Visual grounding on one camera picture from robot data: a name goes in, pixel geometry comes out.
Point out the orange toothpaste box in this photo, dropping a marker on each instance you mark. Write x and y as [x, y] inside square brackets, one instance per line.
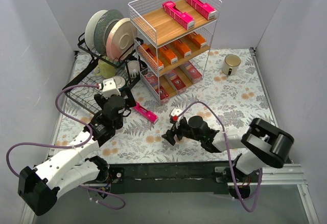
[168, 54]
[182, 48]
[150, 57]
[197, 39]

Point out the red 3D toothpaste box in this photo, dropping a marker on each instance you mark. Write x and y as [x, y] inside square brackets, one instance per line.
[175, 81]
[152, 83]
[191, 72]

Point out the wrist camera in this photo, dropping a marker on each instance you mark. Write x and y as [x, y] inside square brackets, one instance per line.
[176, 115]
[109, 88]

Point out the pink and cream plate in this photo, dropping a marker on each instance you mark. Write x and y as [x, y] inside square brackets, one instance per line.
[120, 40]

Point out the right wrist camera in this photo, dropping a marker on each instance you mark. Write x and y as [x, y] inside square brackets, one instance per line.
[176, 115]

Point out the pale yellow mug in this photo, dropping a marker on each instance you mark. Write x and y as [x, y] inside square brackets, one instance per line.
[104, 69]

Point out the white upside-down cup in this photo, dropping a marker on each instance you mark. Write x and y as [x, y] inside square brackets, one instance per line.
[133, 68]

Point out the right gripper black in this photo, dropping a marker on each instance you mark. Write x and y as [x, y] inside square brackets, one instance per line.
[177, 131]

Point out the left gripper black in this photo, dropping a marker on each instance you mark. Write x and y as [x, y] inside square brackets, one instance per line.
[129, 96]

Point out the white wire three-tier shelf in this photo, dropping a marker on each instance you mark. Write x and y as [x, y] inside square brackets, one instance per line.
[159, 29]

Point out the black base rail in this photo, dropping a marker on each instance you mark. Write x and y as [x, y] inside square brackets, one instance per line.
[211, 177]

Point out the cream white plate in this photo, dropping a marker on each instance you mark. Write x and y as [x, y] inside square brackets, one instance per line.
[90, 28]

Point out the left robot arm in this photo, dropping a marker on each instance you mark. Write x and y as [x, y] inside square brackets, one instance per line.
[41, 186]

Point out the magenta toothpaste box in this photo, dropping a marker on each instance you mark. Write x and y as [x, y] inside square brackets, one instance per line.
[183, 18]
[149, 115]
[205, 9]

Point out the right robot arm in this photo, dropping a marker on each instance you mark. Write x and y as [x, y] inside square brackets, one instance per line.
[267, 144]

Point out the grey green patterned plate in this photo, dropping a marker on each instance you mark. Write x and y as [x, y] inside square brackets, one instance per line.
[105, 24]

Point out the white and teal bowl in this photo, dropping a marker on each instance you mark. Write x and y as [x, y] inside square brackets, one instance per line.
[120, 82]

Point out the cream mug black handle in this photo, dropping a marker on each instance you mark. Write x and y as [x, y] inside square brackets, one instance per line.
[231, 64]

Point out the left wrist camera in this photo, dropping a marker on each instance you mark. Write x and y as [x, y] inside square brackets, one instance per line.
[109, 88]

